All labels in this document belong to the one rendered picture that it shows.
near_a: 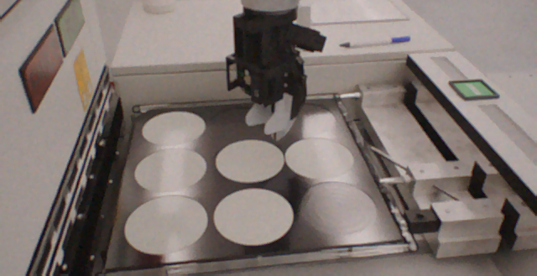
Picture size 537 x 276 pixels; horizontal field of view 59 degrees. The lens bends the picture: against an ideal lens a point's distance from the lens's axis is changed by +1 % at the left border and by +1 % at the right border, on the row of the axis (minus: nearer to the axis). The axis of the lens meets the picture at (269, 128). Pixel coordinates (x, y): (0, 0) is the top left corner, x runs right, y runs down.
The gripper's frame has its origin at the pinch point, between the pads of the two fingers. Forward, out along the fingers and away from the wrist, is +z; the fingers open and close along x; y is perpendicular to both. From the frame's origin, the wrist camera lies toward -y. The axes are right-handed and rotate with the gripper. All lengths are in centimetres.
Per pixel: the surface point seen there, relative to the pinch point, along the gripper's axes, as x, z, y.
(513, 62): -25, 92, -265
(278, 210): 10.0, 2.0, 12.1
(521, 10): -52, 92, -371
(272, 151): 1.1, 1.8, 3.0
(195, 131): -11.9, 2.0, 6.8
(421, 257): 25.0, 10.0, -0.2
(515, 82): 18, 10, -61
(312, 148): 5.2, 2.0, -1.7
